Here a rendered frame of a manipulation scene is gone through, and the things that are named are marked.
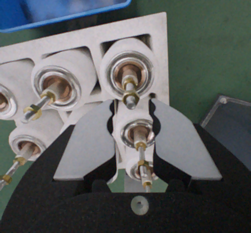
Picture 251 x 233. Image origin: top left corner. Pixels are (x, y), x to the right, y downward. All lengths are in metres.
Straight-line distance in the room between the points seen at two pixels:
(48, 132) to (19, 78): 0.12
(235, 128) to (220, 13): 0.33
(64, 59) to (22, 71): 0.11
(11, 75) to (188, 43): 0.45
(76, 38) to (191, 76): 0.38
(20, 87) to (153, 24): 0.26
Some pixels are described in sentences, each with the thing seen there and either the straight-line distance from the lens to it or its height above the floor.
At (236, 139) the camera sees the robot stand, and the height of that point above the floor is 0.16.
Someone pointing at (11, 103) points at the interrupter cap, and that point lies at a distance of 0.31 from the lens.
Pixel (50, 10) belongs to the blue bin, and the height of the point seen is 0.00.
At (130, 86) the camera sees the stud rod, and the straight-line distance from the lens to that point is 0.17.
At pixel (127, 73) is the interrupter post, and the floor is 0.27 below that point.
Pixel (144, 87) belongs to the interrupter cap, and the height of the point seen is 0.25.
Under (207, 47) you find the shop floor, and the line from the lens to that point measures 0.53.
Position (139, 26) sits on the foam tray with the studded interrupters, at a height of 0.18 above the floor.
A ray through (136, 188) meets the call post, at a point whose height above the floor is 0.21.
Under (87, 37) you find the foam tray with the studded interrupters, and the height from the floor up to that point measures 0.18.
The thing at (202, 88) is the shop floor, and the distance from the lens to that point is 0.57.
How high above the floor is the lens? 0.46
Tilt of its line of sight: 60 degrees down
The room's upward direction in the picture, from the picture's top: 179 degrees counter-clockwise
